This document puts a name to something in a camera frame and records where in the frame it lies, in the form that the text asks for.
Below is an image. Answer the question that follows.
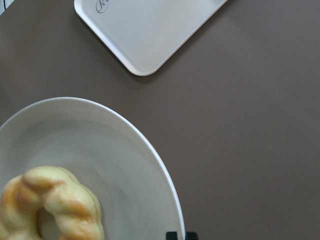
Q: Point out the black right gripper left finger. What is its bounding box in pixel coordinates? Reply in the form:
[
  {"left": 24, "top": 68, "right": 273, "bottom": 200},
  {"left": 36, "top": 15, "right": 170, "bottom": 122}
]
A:
[{"left": 165, "top": 231, "right": 178, "bottom": 240}]

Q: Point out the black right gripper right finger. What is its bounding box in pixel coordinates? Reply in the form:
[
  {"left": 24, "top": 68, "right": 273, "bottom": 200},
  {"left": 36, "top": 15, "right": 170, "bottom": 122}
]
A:
[{"left": 185, "top": 231, "right": 198, "bottom": 240}]

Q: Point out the glazed ring donut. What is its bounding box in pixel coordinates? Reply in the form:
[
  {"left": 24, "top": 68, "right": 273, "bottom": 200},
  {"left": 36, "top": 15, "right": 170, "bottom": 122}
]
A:
[{"left": 0, "top": 166, "right": 105, "bottom": 240}]

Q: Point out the cream serving tray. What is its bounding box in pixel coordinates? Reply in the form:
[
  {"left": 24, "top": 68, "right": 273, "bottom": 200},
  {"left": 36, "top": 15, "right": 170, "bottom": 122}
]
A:
[{"left": 73, "top": 0, "right": 225, "bottom": 76}]

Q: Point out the cream round plate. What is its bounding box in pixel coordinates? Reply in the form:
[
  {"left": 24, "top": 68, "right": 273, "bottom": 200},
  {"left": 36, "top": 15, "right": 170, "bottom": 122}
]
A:
[{"left": 0, "top": 97, "right": 186, "bottom": 240}]

